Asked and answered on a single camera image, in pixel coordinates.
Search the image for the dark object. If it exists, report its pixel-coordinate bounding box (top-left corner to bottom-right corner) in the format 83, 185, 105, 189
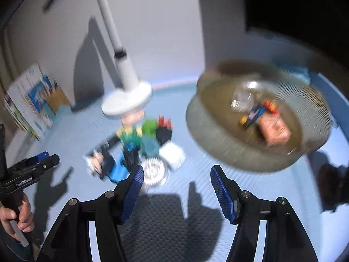
318, 163, 349, 214

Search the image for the white plastic gear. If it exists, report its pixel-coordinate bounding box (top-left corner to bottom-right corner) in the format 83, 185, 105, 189
141, 156, 169, 186

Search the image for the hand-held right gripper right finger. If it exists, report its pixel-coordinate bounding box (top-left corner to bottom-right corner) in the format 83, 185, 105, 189
210, 164, 319, 262

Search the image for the person's left hand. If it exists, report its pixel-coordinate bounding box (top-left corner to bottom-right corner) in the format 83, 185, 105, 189
0, 192, 34, 242

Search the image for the white box with blue print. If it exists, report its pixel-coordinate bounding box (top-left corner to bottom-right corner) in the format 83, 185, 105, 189
4, 63, 59, 141

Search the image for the white cube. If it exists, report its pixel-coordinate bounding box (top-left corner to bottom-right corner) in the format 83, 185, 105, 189
160, 141, 186, 170

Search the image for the clear plastic piece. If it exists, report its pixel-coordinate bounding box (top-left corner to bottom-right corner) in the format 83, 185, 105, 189
231, 80, 260, 113

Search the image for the ribbed glass bowl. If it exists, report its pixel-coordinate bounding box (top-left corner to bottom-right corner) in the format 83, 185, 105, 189
185, 60, 337, 174

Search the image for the blue yellow toy car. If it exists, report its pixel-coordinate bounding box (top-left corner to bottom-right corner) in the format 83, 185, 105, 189
239, 103, 267, 129

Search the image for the toy figure green body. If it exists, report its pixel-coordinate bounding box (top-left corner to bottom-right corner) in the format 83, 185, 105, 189
117, 109, 145, 143

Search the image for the teal round cup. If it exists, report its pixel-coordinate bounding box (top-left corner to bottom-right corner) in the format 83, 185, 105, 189
141, 139, 160, 157

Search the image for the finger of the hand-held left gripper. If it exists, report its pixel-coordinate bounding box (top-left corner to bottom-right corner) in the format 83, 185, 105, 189
27, 151, 50, 165
8, 154, 60, 181

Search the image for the person's left forearm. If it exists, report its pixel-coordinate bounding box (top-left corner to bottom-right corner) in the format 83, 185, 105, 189
0, 231, 36, 262

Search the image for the blue flat block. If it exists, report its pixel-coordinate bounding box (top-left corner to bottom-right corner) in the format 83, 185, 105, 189
108, 158, 132, 183

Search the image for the white desk lamp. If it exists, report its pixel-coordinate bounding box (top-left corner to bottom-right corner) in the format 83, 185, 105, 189
93, 0, 153, 116

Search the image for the small pale toy figure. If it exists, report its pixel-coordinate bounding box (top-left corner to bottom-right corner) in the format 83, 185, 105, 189
84, 150, 115, 178

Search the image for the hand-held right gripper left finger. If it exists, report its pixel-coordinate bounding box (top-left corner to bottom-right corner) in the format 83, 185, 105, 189
37, 165, 144, 262

